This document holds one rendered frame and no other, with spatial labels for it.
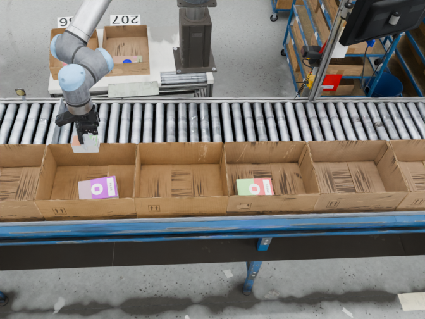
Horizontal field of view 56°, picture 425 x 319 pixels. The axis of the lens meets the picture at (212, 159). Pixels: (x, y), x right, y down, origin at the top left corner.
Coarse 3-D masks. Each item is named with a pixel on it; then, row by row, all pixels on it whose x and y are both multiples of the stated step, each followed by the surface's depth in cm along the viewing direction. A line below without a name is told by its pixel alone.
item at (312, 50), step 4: (304, 48) 221; (308, 48) 221; (312, 48) 221; (316, 48) 222; (320, 48) 222; (304, 52) 220; (308, 52) 220; (312, 52) 220; (316, 52) 221; (304, 56) 222; (308, 56) 222; (312, 56) 222; (316, 56) 222; (320, 56) 222; (308, 60) 228; (312, 60) 226; (316, 60) 226
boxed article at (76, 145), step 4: (76, 136) 165; (92, 136) 165; (96, 136) 165; (76, 140) 164; (96, 140) 164; (72, 144) 162; (76, 144) 162; (96, 144) 163; (72, 148) 163; (76, 148) 163; (80, 148) 163; (88, 148) 164; (92, 148) 164; (96, 148) 164; (76, 152) 165; (80, 152) 165; (84, 152) 165; (88, 152) 166; (92, 152) 166; (96, 152) 166
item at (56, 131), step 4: (60, 100) 225; (60, 104) 224; (64, 104) 231; (60, 108) 224; (64, 108) 231; (60, 112) 224; (56, 128) 216; (60, 128) 223; (52, 132) 211; (56, 132) 216; (52, 136) 210; (56, 136) 216; (52, 140) 209; (56, 140) 216
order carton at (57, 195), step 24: (48, 144) 176; (120, 144) 179; (48, 168) 176; (72, 168) 188; (96, 168) 190; (120, 168) 190; (48, 192) 176; (72, 192) 180; (120, 192) 182; (48, 216) 170; (72, 216) 171; (96, 216) 172; (120, 216) 173
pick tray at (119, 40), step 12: (108, 36) 268; (120, 36) 269; (132, 36) 271; (144, 36) 272; (108, 48) 262; (120, 48) 263; (132, 48) 264; (144, 48) 265; (144, 60) 257; (120, 72) 246; (132, 72) 247; (144, 72) 249
